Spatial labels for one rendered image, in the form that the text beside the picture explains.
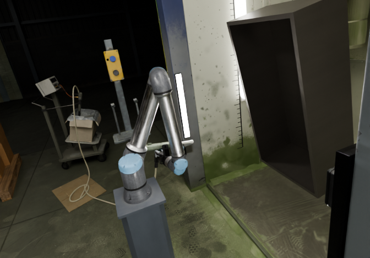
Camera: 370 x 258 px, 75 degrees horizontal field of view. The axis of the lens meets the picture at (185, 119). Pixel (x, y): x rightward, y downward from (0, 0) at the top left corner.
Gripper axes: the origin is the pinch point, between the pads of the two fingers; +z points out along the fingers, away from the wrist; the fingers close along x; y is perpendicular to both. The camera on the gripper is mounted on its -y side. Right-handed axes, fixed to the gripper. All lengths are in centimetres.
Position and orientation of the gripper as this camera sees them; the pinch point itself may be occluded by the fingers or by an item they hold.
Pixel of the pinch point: (157, 149)
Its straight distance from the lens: 207.9
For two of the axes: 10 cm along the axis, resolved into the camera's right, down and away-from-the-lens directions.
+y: -1.0, 9.6, 2.7
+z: -5.7, -2.8, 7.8
